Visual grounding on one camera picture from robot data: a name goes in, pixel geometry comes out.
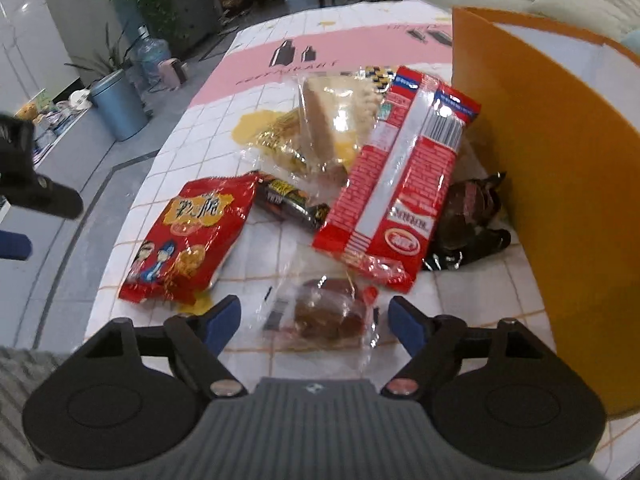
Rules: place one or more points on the clear bag of wafers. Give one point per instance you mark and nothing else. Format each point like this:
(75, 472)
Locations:
(335, 120)

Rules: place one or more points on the blue plant pot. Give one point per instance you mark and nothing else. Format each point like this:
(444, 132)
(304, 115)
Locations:
(119, 105)

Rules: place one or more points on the yellow snack packet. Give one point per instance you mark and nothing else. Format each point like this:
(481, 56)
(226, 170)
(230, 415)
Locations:
(277, 142)

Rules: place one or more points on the dark candy bar wrapper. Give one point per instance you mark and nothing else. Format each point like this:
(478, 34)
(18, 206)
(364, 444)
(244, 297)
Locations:
(290, 200)

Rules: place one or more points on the blue water jug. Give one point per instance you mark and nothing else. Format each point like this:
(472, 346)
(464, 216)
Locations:
(152, 57)

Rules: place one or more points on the light blue cushion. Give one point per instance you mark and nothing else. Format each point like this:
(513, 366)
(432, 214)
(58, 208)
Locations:
(632, 45)

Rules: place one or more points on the red cartoon snack bag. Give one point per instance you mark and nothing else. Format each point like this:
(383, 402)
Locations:
(187, 240)

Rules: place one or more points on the dark brown snack packet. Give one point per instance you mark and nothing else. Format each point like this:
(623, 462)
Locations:
(467, 220)

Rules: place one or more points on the low white cabinet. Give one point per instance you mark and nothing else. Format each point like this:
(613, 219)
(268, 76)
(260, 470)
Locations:
(55, 125)

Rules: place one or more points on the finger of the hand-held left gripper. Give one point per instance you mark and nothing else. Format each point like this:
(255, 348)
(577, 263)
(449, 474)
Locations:
(14, 246)
(45, 195)

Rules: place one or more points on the clear packet of brown cakes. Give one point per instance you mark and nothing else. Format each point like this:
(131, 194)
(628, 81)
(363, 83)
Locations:
(325, 312)

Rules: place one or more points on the tall potted plant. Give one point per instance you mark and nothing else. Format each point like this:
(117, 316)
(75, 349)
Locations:
(107, 55)

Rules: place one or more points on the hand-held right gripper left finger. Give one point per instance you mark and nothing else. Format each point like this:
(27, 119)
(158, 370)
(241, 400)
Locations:
(223, 323)

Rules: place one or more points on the pink stool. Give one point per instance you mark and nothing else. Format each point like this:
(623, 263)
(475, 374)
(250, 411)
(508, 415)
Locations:
(172, 71)

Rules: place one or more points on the pink white printed tablecloth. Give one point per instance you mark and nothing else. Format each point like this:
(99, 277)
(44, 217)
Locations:
(260, 70)

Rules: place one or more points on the black yellow checkered packet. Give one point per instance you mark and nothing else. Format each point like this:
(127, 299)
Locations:
(378, 78)

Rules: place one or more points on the red white cracker packet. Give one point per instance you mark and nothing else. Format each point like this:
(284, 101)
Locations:
(400, 175)

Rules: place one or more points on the beige cushion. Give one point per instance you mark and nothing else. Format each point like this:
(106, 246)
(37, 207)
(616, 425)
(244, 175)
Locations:
(590, 2)

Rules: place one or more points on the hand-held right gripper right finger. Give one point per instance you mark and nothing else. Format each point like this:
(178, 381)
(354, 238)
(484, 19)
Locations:
(404, 325)

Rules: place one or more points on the grey striped cloth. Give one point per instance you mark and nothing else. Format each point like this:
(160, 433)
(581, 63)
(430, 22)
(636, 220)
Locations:
(22, 390)

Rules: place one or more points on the dark grey cabinet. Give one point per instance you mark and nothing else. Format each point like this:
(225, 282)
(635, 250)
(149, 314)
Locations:
(192, 12)

